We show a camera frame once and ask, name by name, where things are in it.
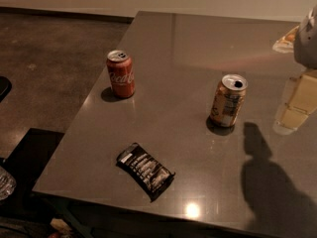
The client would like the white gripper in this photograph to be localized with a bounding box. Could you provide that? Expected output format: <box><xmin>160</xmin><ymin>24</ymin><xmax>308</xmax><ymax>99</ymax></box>
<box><xmin>272</xmin><ymin>5</ymin><xmax>317</xmax><ymax>135</ymax></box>

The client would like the orange soda can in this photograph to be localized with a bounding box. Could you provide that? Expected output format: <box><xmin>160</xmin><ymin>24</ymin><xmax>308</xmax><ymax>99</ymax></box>
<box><xmin>210</xmin><ymin>74</ymin><xmax>248</xmax><ymax>128</ymax></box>

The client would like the red coke can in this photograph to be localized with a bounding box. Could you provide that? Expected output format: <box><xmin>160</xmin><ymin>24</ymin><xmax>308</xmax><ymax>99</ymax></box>
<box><xmin>106</xmin><ymin>50</ymin><xmax>135</xmax><ymax>98</ymax></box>

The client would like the black snack packet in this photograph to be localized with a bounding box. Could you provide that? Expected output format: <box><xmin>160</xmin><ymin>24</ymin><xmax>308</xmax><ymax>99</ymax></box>
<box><xmin>116</xmin><ymin>143</ymin><xmax>175</xmax><ymax>201</ymax></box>

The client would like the dark round object at left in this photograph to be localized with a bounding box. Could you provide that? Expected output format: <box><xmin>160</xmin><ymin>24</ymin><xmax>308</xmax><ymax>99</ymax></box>
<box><xmin>0</xmin><ymin>76</ymin><xmax>12</xmax><ymax>102</ymax></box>

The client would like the clear plastic object at left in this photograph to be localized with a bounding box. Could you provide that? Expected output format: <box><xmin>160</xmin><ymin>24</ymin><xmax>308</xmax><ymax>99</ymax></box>
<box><xmin>0</xmin><ymin>167</ymin><xmax>17</xmax><ymax>200</ymax></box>

